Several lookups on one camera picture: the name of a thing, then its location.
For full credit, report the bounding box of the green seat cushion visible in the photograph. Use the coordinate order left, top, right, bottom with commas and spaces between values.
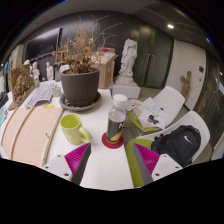
125, 138, 156, 188
127, 111, 158, 133

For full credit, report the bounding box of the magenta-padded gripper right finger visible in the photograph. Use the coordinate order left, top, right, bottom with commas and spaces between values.
132, 142, 184, 186

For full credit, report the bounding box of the brown relief sculpture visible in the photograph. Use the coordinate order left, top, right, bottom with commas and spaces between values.
8, 64, 36, 111

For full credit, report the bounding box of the open printed booklet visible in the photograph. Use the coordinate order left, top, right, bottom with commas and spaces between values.
24, 81, 58, 108

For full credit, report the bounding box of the white headless statue on pedestal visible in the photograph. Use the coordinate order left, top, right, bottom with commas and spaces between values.
111, 38, 142, 100

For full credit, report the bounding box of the black backpack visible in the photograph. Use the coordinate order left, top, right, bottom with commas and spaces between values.
150, 124, 202, 168

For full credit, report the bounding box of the light wooden board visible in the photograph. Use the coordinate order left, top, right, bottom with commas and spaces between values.
0, 106, 65, 168

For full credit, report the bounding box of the yellow-green mug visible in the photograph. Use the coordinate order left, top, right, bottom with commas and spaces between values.
59, 113, 93, 146

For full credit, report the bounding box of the small white cup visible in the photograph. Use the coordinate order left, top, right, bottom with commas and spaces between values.
51, 86, 64, 98

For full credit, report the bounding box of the clear drink bottle white cap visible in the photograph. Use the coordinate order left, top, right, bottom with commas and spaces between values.
105, 93, 129, 144

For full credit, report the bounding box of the black boxes stack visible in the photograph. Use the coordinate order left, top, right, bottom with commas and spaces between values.
0, 91, 9, 109

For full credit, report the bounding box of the wooden figure sculpture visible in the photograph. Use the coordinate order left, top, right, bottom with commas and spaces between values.
179, 70, 193, 103

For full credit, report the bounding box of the flat round red coaster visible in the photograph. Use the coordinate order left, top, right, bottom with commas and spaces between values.
101, 132, 125, 150

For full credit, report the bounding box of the white chair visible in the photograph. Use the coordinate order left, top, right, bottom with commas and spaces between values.
133, 110, 211, 168
128, 85, 186, 134

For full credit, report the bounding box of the wooden easel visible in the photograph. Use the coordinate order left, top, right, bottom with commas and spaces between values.
54, 49, 73, 68

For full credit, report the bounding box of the dried plant in brown pot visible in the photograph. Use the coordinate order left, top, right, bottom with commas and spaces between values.
51, 14, 123, 108

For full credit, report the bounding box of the stack of papers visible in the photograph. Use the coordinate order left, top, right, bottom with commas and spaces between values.
128, 97, 169, 130

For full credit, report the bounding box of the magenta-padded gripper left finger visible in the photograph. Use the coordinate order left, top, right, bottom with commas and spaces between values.
42, 142, 92, 186

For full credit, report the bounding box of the small white figurine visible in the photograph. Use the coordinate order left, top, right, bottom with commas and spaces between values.
45, 61, 55, 82
31, 61, 42, 88

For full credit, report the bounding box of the black wall screen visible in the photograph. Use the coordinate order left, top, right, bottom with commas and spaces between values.
24, 27, 63, 61

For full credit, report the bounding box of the white cabinet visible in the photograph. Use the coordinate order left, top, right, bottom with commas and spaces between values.
8, 44, 26, 73

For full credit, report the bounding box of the grey plant saucer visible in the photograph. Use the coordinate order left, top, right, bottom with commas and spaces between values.
59, 92, 102, 113

